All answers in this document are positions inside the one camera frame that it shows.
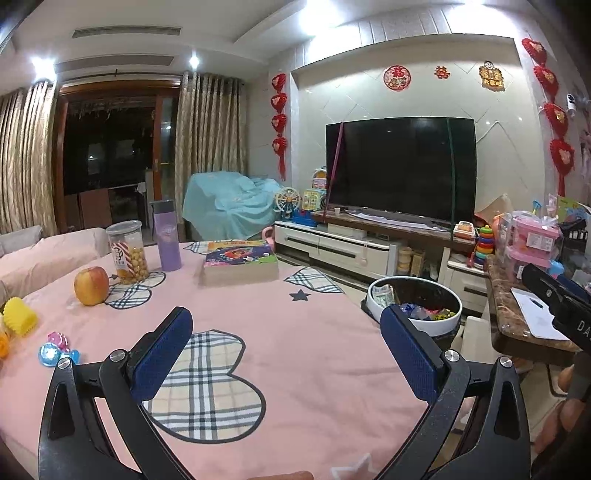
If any yellow foam fruit net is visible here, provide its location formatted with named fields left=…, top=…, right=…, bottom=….
left=2, top=296, right=38, bottom=340

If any clear snack jar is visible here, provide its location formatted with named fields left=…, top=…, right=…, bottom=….
left=106, top=220, right=151, bottom=284

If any white paper sheet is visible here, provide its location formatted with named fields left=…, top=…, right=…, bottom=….
left=510, top=287, right=571, bottom=342

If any gold figure wall decoration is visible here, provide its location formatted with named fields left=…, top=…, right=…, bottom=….
left=478, top=61, right=504, bottom=89

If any rainbow stacking ring toy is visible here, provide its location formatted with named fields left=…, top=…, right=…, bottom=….
left=475, top=224, right=496, bottom=266

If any teal covered armchair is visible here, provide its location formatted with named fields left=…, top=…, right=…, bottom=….
left=181, top=172, right=289, bottom=241

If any white TV cabinet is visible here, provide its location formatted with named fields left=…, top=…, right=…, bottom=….
left=273, top=210, right=490, bottom=315

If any red heart string ornament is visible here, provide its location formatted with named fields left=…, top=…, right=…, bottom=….
left=522, top=38, right=577, bottom=197
left=270, top=73, right=289, bottom=181

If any ceiling air vent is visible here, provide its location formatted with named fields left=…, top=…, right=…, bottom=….
left=72, top=26, right=182, bottom=40

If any pink printed blanket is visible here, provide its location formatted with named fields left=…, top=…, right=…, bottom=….
left=0, top=240, right=467, bottom=480

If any round red paper decoration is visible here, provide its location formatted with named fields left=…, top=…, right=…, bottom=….
left=383, top=65, right=411, bottom=92

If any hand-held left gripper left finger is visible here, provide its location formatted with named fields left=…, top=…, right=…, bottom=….
left=38, top=306, right=195, bottom=480

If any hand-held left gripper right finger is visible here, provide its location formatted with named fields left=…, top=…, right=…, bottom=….
left=374, top=305, right=532, bottom=480

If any red apple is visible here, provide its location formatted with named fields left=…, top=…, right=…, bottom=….
left=75, top=266, right=110, bottom=306

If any colourful picture book box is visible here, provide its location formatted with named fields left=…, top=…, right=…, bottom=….
left=199, top=240, right=280, bottom=287

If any blue pink plastic toy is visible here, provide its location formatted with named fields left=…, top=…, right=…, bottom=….
left=38, top=331, right=80, bottom=367

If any ferris wheel toy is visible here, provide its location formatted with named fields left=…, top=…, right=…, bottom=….
left=274, top=187, right=302, bottom=220

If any glass sliding door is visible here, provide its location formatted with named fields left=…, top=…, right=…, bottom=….
left=53, top=85, right=183, bottom=234

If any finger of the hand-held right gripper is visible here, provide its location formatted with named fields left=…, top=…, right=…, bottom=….
left=522, top=264, right=591, bottom=354

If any brown marble side table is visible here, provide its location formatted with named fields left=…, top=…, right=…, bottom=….
left=485, top=256, right=583, bottom=370

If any person's right hand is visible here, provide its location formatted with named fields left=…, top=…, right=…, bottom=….
left=531, top=369, right=591, bottom=470

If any pink toy storage box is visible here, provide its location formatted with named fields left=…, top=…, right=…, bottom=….
left=501, top=210, right=564, bottom=282

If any white round trash bin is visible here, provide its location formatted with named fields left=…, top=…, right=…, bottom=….
left=361, top=276, right=463, bottom=340

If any pink covered sofa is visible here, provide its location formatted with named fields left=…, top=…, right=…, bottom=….
left=0, top=226, right=112, bottom=301

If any black television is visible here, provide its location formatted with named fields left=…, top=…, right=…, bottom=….
left=325, top=116, right=476, bottom=228

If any purple water bottle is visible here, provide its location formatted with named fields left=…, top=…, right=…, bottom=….
left=150, top=199, right=182, bottom=272

